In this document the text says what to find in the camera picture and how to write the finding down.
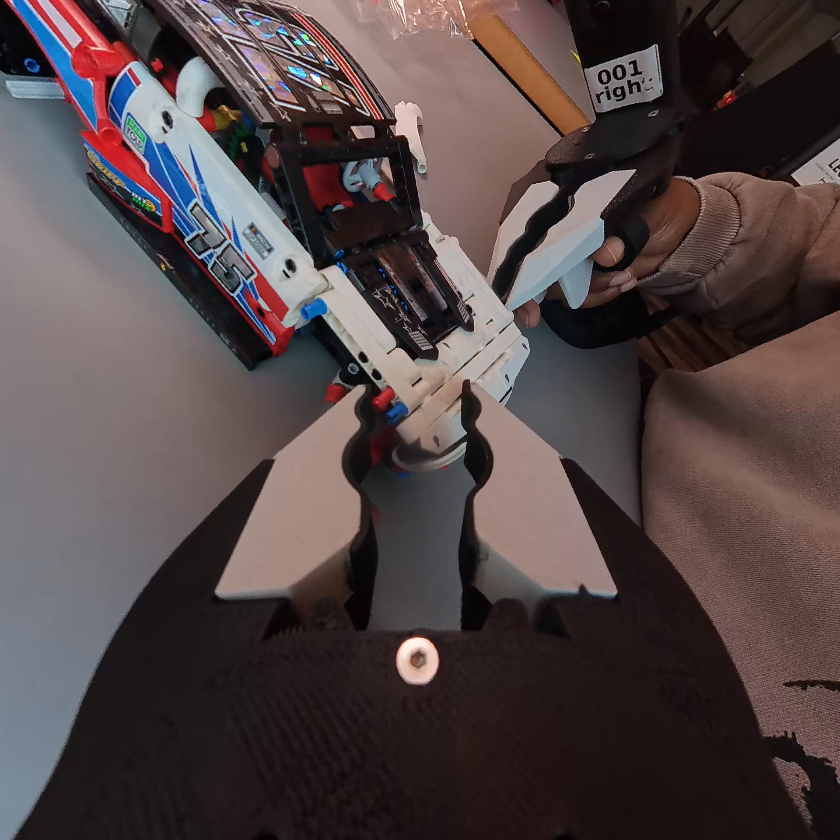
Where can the clear plastic bag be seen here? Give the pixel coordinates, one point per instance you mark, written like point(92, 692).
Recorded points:
point(426, 16)

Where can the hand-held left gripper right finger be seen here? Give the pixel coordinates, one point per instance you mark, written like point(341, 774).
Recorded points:
point(544, 525)

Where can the white wheel arch piece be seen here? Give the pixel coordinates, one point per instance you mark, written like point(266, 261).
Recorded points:
point(408, 121)

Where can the grey desk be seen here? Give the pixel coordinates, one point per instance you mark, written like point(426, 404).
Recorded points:
point(131, 459)

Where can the person's right forearm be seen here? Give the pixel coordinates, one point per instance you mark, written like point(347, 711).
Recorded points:
point(754, 249)

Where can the person's beige sweatshirt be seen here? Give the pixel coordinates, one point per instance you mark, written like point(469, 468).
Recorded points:
point(722, 525)

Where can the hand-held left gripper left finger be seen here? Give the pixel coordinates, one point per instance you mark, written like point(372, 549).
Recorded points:
point(295, 525)

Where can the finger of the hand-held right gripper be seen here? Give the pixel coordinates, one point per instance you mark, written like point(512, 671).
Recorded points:
point(525, 203)
point(564, 249)

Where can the brick-built toy race car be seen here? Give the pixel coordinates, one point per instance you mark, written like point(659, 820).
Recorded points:
point(216, 216)

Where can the white marker sign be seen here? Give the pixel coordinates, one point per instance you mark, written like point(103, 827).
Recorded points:
point(820, 167)

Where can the person's right hand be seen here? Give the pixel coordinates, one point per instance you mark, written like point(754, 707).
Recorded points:
point(669, 229)

